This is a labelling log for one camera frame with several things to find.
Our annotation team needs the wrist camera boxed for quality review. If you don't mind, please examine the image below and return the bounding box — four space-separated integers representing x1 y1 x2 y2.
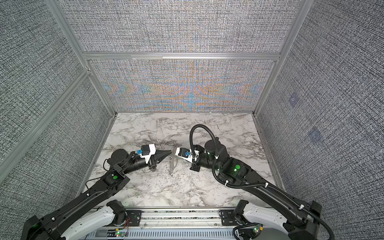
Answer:
173 148 199 163
137 144 156 164

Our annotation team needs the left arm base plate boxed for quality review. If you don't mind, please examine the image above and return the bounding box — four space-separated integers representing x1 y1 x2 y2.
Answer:
106 210 143 228

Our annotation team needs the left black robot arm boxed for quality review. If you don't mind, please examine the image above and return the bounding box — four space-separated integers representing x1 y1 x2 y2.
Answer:
21 145 172 240

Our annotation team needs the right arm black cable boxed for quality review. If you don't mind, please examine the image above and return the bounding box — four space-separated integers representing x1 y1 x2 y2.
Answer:
189 123 335 240

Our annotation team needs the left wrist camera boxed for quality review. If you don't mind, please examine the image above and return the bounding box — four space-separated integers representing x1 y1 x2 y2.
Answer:
137 144 156 164

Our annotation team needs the aluminium enclosure frame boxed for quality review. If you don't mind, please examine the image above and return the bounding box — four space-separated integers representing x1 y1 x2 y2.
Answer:
1 1 314 181

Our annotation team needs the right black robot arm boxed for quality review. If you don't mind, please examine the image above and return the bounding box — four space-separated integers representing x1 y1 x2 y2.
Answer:
177 139 323 240

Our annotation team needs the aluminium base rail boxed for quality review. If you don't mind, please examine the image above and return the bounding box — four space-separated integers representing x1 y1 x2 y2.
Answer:
53 207 310 240

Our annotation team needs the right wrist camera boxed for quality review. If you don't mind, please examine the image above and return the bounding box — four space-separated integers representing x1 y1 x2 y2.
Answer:
173 148 199 163

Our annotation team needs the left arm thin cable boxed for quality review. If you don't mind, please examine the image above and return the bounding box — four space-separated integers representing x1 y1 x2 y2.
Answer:
85 158 112 196

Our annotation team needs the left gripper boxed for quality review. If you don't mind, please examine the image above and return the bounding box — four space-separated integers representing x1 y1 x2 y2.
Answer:
123 150 171 176

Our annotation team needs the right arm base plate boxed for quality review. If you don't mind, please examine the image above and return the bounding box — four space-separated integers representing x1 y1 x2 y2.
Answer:
218 208 264 227

